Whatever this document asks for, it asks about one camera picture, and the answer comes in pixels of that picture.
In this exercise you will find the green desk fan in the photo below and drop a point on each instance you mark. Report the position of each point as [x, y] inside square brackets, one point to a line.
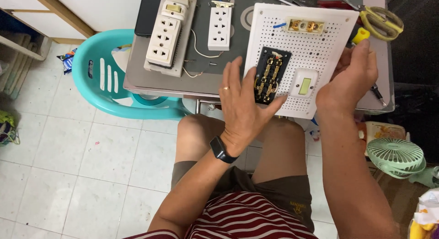
[394, 156]

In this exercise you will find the person's left leg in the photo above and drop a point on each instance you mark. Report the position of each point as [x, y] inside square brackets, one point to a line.
[195, 136]

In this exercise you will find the wooden shelf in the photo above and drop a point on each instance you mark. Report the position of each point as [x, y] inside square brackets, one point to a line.
[17, 50]

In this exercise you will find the white board with triple socket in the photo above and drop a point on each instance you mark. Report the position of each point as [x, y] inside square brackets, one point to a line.
[164, 40]

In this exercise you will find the white perforated mounting board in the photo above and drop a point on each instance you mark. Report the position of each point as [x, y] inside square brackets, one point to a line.
[308, 50]

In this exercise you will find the black socket module brass contacts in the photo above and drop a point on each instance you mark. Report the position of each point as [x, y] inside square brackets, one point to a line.
[271, 72]

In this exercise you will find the teal plastic chair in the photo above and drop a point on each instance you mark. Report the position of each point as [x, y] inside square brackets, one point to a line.
[92, 84]

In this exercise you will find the cream orange printed packet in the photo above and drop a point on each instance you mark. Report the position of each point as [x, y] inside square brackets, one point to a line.
[384, 131]

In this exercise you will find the person's left hand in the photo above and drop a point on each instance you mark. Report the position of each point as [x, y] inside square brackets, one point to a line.
[240, 112]

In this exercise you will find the person's right hand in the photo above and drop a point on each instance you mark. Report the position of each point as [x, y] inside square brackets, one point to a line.
[349, 81]

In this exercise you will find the black phone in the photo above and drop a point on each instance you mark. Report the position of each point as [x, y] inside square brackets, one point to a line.
[147, 12]

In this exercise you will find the white triple socket module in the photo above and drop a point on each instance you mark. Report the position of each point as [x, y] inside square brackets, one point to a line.
[220, 26]

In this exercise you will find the person's right leg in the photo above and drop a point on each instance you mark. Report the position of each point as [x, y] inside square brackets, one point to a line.
[281, 149]

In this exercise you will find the blue snack packet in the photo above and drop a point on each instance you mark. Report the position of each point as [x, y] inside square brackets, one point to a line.
[68, 60]

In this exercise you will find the wooden frame beam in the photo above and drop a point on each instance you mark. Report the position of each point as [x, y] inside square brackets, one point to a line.
[61, 12]

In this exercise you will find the person's leg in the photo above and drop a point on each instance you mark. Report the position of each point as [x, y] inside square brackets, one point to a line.
[281, 149]
[195, 136]

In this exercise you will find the black smartwatch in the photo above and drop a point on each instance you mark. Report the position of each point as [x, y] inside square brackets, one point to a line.
[221, 151]

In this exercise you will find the dark grey work mat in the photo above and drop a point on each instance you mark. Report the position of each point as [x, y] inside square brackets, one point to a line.
[240, 43]

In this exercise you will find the cream terminal block brass screws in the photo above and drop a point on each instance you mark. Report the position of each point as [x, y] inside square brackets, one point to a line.
[304, 25]

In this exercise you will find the red white striped shirt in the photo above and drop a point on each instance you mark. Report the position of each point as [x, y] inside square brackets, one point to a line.
[247, 218]

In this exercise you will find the brown shorts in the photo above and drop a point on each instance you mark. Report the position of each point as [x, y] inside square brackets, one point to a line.
[284, 194]

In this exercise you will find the white rocker switch green button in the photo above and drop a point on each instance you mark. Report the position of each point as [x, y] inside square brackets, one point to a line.
[304, 84]

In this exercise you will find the yellow and white plastic bag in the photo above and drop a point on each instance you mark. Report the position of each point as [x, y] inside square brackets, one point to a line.
[427, 215]

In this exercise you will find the green and yellow bag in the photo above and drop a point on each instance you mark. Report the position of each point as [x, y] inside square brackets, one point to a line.
[7, 129]

